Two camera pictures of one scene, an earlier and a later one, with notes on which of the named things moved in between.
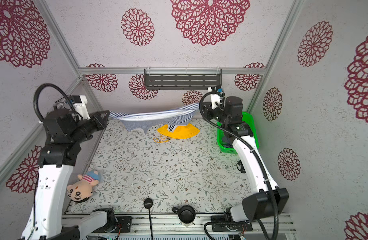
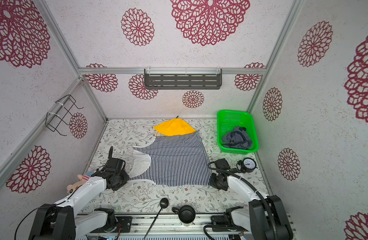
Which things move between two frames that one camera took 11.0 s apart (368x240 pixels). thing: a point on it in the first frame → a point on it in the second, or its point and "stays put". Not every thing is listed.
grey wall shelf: [182, 78] stays put
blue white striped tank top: [171, 117] → [171, 161]
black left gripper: [95, 117] → [126, 177]
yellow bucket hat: [180, 132] stays put
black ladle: [148, 203] → [163, 204]
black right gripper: [207, 107] → [212, 176]
